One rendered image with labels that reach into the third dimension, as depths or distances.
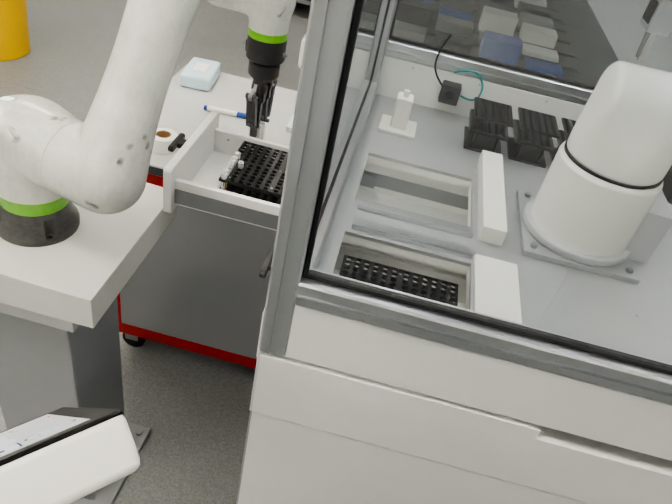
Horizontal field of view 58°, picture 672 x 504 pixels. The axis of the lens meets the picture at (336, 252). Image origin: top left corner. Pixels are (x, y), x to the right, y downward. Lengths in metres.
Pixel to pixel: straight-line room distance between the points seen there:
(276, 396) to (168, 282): 0.94
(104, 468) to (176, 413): 1.47
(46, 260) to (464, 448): 0.79
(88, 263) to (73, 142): 0.24
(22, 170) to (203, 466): 1.06
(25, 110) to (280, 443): 0.69
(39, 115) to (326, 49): 0.62
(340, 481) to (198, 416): 0.93
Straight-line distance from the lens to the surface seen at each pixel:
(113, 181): 1.03
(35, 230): 1.22
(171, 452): 1.90
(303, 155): 0.68
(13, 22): 3.92
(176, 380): 2.05
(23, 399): 1.56
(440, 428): 0.95
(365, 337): 0.83
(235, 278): 1.73
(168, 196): 1.30
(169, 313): 1.92
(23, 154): 1.11
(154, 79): 1.03
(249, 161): 1.37
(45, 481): 0.51
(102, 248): 1.22
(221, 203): 1.28
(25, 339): 1.39
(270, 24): 1.44
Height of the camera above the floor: 1.62
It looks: 38 degrees down
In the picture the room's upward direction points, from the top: 13 degrees clockwise
